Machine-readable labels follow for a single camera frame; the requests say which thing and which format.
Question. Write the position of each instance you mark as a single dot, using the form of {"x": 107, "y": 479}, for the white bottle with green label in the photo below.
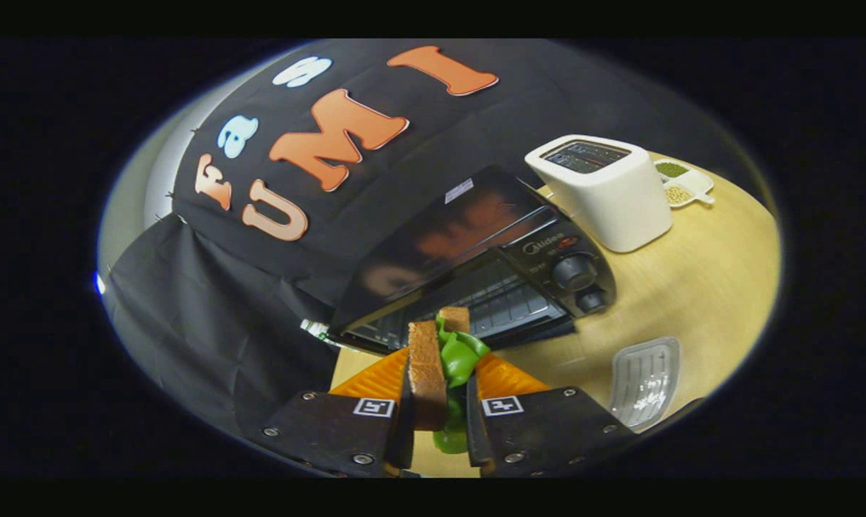
{"x": 317, "y": 330}

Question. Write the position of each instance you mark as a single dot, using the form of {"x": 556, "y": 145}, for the white pop-up toaster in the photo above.
{"x": 612, "y": 201}

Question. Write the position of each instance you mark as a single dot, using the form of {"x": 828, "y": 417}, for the bread and lettuce sandwich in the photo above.
{"x": 426, "y": 373}

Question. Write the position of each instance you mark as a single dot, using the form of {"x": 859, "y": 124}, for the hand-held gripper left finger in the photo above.
{"x": 332, "y": 431}

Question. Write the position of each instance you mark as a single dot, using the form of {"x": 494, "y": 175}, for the white divided dish with beans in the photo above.
{"x": 681, "y": 188}

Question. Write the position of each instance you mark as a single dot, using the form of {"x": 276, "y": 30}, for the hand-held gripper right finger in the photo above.
{"x": 476, "y": 431}

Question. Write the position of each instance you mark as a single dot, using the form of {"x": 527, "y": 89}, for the white plastic tray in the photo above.
{"x": 645, "y": 380}

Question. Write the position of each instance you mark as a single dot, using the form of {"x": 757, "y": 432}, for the black toaster oven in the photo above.
{"x": 476, "y": 222}

